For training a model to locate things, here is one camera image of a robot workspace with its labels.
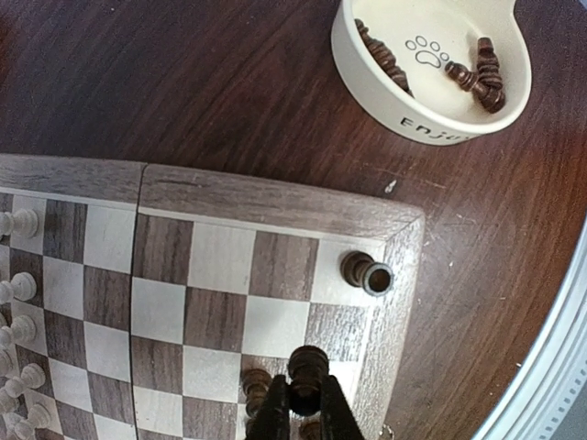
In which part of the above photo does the wooden chess board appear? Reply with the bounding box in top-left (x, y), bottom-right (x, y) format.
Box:
top-left (1, 155), bottom-right (425, 439)

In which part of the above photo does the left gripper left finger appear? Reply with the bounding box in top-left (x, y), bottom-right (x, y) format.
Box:
top-left (246, 375), bottom-right (290, 439)

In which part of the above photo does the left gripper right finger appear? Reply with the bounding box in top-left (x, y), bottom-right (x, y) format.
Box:
top-left (320, 375), bottom-right (364, 440)

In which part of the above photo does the cream cat-ear bowl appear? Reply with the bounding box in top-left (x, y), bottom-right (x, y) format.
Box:
top-left (331, 1), bottom-right (532, 146)

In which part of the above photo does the white chess piece tall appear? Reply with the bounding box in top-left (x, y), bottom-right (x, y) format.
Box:
top-left (1, 363), bottom-right (46, 407)

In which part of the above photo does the dark chess piece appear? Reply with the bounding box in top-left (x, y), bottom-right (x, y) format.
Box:
top-left (287, 346), bottom-right (329, 417)

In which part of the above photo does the black chess piece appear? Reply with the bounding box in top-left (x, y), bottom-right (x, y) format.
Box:
top-left (242, 368), bottom-right (271, 418)

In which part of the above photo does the corner black rook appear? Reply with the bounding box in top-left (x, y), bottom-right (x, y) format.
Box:
top-left (340, 250), bottom-right (395, 298)

